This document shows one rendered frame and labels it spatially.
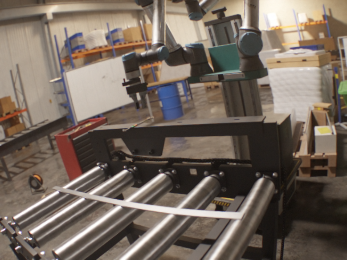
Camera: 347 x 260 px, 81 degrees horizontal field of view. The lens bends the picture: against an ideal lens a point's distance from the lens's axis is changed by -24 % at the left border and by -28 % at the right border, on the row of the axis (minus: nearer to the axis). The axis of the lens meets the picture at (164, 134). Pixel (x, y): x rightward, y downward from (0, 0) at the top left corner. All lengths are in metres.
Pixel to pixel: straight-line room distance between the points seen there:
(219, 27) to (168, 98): 4.89
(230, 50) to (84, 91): 4.41
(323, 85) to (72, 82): 5.10
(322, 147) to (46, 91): 11.33
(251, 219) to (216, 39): 1.52
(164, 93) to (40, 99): 6.84
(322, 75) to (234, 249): 3.73
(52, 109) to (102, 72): 6.57
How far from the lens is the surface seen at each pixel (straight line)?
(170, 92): 6.83
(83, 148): 3.53
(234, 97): 2.17
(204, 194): 1.20
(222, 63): 2.06
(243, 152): 2.30
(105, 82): 6.07
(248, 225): 0.94
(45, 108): 12.13
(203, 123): 1.28
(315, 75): 4.25
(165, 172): 1.51
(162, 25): 1.70
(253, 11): 1.64
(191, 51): 2.03
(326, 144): 2.88
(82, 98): 5.93
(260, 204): 1.04
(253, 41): 1.58
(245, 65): 1.76
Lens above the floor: 1.49
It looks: 15 degrees down
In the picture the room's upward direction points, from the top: 14 degrees counter-clockwise
